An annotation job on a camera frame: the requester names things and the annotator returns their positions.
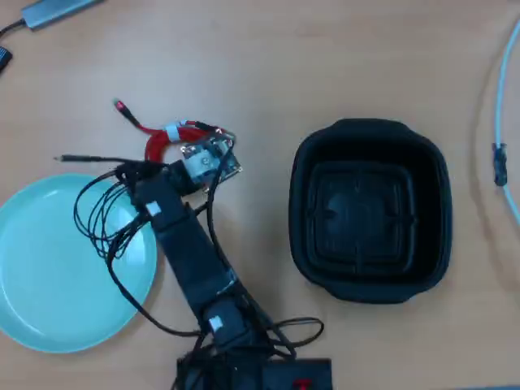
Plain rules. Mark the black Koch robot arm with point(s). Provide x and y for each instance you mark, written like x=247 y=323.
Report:
x=191 y=252

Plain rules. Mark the green round bowl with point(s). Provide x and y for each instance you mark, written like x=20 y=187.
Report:
x=48 y=276

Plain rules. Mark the grey USB hub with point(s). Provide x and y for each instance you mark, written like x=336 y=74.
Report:
x=57 y=12

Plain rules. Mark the bare circuit board wrist camera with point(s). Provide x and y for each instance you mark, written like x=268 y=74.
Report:
x=209 y=160

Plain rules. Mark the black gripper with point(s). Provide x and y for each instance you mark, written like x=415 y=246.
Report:
x=179 y=177

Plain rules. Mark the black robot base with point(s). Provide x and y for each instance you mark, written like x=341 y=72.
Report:
x=284 y=371

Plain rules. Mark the red base switch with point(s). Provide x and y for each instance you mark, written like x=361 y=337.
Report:
x=302 y=384

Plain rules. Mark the black square bowl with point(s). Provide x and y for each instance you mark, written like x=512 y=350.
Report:
x=365 y=211

